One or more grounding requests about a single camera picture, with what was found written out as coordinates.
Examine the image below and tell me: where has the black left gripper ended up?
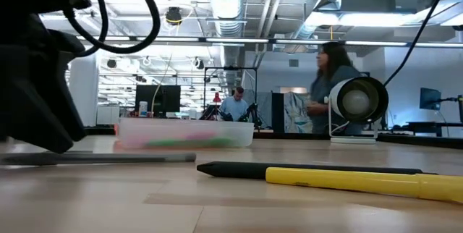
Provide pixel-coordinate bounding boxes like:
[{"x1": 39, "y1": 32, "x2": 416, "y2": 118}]
[{"x1": 0, "y1": 12, "x2": 88, "y2": 154}]

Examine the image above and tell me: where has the grey marker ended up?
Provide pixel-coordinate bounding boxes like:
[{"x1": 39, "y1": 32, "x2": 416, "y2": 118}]
[{"x1": 0, "y1": 151, "x2": 197, "y2": 167}]

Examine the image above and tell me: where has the pink highlighter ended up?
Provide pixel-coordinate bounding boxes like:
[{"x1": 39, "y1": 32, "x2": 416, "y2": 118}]
[{"x1": 122, "y1": 130, "x2": 220, "y2": 147}]

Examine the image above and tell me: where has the plain black pen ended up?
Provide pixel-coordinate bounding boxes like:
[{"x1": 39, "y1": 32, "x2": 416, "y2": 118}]
[{"x1": 196, "y1": 160, "x2": 438, "y2": 181}]

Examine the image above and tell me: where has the yellow highlighter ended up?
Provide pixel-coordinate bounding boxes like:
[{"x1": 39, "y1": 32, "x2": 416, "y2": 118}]
[{"x1": 265, "y1": 166, "x2": 463, "y2": 205}]

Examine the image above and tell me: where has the clear plastic supply box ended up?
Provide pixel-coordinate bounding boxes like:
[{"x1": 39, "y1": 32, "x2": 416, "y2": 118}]
[{"x1": 116, "y1": 116, "x2": 255, "y2": 150}]

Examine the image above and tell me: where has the white pillar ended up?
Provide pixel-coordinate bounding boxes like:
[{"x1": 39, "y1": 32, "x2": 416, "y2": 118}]
[{"x1": 68, "y1": 54, "x2": 101, "y2": 127}]

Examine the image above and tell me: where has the black monitor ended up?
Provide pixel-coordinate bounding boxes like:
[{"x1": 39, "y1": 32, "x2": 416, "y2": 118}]
[{"x1": 135, "y1": 84, "x2": 182, "y2": 119}]

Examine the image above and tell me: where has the black ceiling device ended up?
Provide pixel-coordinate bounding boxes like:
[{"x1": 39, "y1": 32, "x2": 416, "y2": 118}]
[{"x1": 165, "y1": 6, "x2": 183, "y2": 26}]

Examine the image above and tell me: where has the person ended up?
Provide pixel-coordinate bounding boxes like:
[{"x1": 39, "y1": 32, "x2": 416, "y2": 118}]
[
  {"x1": 306, "y1": 41, "x2": 366, "y2": 135},
  {"x1": 219, "y1": 86, "x2": 250, "y2": 122}
]

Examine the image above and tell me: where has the patterned divider panel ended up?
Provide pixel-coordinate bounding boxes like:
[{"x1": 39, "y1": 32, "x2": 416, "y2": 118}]
[{"x1": 284, "y1": 91, "x2": 312, "y2": 134}]

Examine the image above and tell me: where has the white desk lamp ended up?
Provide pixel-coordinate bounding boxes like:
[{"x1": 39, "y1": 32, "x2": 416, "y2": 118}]
[{"x1": 327, "y1": 76, "x2": 390, "y2": 145}]

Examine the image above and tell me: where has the small dark monitor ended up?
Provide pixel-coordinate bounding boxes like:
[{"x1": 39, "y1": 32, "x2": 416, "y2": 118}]
[{"x1": 419, "y1": 87, "x2": 443, "y2": 111}]

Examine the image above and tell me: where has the dark background desk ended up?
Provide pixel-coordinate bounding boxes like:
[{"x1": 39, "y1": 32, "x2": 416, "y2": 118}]
[{"x1": 404, "y1": 120, "x2": 463, "y2": 138}]

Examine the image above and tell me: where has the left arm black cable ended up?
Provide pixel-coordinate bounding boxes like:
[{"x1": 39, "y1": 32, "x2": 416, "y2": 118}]
[{"x1": 63, "y1": 0, "x2": 162, "y2": 59}]

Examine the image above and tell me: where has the black metal frame stand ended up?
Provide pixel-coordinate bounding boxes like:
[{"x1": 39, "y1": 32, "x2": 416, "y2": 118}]
[{"x1": 203, "y1": 65, "x2": 258, "y2": 122}]

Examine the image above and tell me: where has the black lamp cable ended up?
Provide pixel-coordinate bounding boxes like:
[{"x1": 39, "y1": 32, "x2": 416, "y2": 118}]
[{"x1": 383, "y1": 0, "x2": 455, "y2": 88}]

